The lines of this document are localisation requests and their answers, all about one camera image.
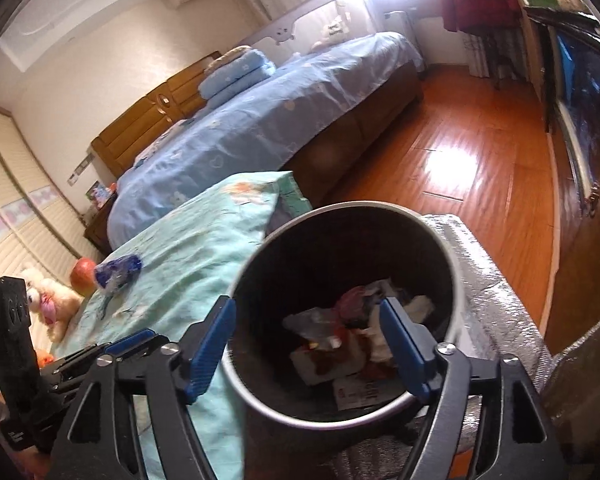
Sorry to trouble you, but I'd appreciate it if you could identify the framed photo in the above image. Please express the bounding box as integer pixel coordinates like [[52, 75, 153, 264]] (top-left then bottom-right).
[[85, 181, 114, 209]]

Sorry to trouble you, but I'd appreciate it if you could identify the teal floral bedsheet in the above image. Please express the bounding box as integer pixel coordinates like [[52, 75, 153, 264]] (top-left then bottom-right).
[[49, 170, 312, 480]]

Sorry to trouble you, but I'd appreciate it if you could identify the orange toy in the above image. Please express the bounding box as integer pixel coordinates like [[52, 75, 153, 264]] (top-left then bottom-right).
[[36, 351, 55, 368]]

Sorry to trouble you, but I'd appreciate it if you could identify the grey round trash bin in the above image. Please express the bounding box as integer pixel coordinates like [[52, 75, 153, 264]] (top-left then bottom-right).
[[222, 199, 465, 430]]

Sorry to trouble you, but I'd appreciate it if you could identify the red apple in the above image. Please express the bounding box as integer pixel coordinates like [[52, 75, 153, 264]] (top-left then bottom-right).
[[69, 258, 97, 297]]

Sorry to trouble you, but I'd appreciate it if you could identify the folded blue quilt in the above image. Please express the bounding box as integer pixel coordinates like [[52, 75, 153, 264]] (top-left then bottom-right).
[[198, 46, 276, 110]]

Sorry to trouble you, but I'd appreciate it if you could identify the silver foil mat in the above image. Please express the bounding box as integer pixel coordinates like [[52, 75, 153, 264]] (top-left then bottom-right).
[[329, 214, 554, 479]]

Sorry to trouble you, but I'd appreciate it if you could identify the blue floral bed cover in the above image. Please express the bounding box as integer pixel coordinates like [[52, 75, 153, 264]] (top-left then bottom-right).
[[107, 32, 424, 248]]

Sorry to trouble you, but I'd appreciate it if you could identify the red white candy wrapper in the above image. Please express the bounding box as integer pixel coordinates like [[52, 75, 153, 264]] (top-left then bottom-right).
[[289, 328, 366, 386]]

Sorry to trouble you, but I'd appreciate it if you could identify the cream louvered wardrobe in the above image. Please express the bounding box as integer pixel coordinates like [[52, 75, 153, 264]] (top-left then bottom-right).
[[0, 111, 102, 284]]

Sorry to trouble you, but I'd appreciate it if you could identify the grey bed guard rail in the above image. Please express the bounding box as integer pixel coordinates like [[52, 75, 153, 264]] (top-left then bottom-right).
[[239, 0, 361, 66]]

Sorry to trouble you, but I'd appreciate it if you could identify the wooden headboard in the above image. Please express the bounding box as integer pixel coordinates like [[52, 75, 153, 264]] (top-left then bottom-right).
[[91, 51, 221, 178]]

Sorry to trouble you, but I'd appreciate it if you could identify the blue white snack bag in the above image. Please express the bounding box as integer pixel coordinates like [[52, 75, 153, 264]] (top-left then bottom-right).
[[94, 255, 143, 295]]

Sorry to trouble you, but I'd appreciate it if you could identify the dark wooden nightstand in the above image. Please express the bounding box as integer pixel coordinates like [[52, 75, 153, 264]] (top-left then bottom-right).
[[84, 193, 117, 256]]

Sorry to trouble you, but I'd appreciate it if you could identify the cream teddy bear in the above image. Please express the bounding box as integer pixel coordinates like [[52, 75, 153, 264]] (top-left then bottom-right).
[[20, 264, 84, 344]]

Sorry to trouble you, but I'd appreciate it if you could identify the white plush toy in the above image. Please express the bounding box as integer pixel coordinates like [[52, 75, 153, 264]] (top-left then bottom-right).
[[310, 15, 351, 53]]

